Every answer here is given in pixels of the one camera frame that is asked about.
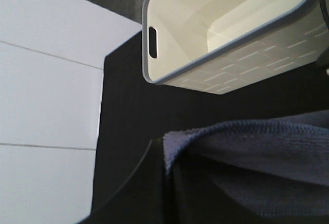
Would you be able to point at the white plastic basket grey rim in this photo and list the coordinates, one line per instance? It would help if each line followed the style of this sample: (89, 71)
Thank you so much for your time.
(218, 46)

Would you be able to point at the blue-grey microfibre towel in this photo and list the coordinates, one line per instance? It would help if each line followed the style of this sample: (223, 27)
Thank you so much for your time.
(278, 167)

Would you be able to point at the black felt table mat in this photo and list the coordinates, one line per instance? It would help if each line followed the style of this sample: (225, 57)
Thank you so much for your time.
(135, 112)

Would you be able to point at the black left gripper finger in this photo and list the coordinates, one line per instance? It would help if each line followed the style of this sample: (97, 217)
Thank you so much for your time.
(141, 197)

